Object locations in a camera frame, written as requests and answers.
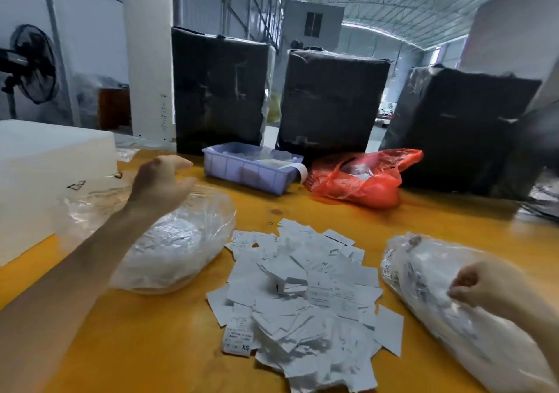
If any person's right hand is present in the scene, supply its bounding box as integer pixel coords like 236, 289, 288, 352
447, 257, 536, 323

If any white pillar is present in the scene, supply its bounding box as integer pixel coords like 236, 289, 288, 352
119, 0, 178, 143

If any clear plastic bag black print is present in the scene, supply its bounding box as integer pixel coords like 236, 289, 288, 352
381, 233, 559, 393

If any brown wooden cabinet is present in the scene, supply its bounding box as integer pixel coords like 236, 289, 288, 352
98, 88, 132, 133

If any pile of white labels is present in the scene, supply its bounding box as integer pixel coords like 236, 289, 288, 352
206, 219, 405, 393

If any large black wrapped bale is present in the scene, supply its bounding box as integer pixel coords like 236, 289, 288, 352
276, 48, 392, 164
381, 65, 559, 201
171, 27, 272, 156

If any person's left forearm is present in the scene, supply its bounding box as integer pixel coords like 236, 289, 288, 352
0, 209, 158, 393

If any grey cabin with window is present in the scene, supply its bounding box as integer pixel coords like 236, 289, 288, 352
281, 1, 346, 53

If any red plastic bag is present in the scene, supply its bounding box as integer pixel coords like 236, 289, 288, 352
304, 148, 424, 210

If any white foam box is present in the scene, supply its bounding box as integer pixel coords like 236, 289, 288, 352
0, 119, 119, 267

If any blue plastic bin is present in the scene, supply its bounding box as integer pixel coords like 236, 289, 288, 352
203, 142, 309, 196

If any black standing fan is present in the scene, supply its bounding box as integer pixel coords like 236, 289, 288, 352
0, 24, 59, 120

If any large clear bag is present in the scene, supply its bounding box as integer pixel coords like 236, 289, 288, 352
56, 183, 237, 295

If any person's left hand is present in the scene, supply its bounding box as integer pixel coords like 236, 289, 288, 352
126, 154, 199, 223

